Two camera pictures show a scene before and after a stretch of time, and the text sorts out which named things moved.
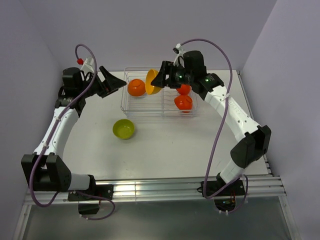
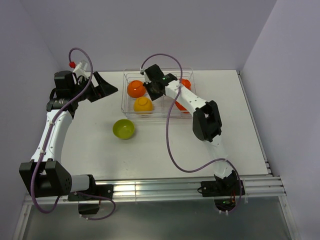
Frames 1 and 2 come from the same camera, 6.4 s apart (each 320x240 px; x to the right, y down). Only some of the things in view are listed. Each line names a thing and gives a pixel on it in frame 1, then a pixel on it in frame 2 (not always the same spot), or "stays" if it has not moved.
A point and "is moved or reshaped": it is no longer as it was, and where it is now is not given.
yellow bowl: [150, 89] is moved or reshaped
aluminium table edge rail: [127, 189] stays
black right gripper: [168, 68] -> [153, 97]
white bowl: [136, 87] stays
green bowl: [123, 129] stays
